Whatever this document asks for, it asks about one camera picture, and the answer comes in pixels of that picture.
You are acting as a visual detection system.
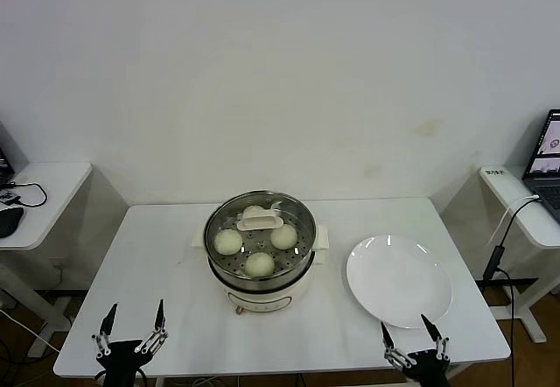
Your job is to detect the small white side table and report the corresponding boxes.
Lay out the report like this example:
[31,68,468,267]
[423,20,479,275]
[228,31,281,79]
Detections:
[0,161,94,357]

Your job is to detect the round white plate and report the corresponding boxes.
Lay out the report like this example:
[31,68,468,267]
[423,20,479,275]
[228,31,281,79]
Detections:
[345,234,453,329]

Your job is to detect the round glass pot lid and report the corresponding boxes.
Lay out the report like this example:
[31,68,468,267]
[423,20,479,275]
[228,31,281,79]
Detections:
[205,190,316,277]

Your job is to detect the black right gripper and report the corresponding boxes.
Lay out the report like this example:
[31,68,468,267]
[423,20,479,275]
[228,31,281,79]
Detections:
[379,314,452,387]

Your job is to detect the cream electric cooking pot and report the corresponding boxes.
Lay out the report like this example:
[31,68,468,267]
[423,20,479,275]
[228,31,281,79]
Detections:
[191,222,332,317]

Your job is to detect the flat white cable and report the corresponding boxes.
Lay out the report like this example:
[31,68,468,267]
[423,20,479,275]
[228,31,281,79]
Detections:
[486,193,542,246]

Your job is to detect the large white table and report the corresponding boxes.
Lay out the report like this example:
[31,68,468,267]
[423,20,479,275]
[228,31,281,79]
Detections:
[52,197,512,379]

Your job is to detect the black computer mouse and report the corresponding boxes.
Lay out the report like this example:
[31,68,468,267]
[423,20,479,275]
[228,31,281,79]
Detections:
[0,206,25,239]

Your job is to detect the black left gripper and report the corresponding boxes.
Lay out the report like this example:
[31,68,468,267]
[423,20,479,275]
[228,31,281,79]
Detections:
[91,299,170,387]

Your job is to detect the looped black cable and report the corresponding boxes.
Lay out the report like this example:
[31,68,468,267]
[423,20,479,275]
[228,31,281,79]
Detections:
[8,179,48,208]

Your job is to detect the open laptop with bright screen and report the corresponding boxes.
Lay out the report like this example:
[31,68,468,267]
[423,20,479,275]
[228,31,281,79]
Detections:
[522,108,560,222]

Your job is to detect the perforated steel steamer basket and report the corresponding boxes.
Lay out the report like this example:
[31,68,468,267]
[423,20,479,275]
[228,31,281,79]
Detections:
[203,189,317,290]

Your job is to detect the black cable with adapter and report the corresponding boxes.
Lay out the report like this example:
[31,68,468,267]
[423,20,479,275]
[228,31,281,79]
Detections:
[482,197,543,344]

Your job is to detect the dark laptop with blue screen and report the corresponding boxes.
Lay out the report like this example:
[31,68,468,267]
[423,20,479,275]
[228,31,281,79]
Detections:
[0,145,15,186]

